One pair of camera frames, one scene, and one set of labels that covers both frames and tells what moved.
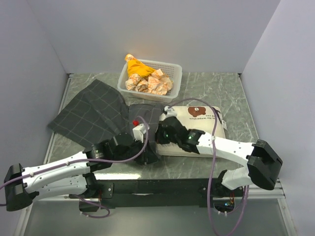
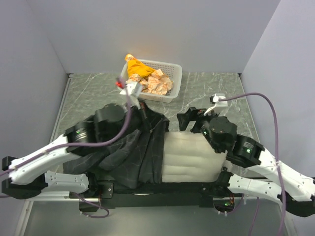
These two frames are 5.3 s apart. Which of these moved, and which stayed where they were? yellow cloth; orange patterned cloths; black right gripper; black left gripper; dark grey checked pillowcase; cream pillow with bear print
Moved: black right gripper; black left gripper; cream pillow with bear print; dark grey checked pillowcase
Stayed: orange patterned cloths; yellow cloth
